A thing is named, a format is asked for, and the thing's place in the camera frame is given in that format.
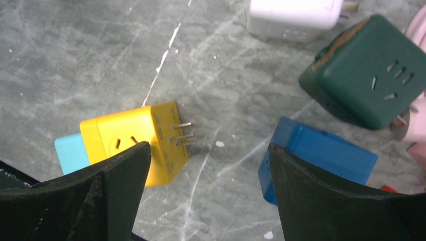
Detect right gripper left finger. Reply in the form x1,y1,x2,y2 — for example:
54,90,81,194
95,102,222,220
1,142,151,240

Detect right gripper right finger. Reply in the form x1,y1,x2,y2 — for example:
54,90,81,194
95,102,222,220
268,144,425,240

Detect dark blue cube adapter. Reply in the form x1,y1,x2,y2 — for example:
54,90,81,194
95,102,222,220
258,117,378,205

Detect teal small plug adapter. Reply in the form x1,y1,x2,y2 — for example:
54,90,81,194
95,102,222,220
54,133,90,175

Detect red cube adapter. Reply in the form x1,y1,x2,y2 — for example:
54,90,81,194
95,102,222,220
380,185,397,193

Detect yellow cube adapter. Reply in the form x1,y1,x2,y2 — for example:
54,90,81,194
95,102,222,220
79,101,194,186

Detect pink cable with plug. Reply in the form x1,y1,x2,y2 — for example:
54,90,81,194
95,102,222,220
391,5,426,172

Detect dark green cube adapter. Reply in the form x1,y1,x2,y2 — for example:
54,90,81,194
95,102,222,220
299,15,425,130

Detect white cube adapter with picture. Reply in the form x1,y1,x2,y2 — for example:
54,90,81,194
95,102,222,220
247,0,360,43

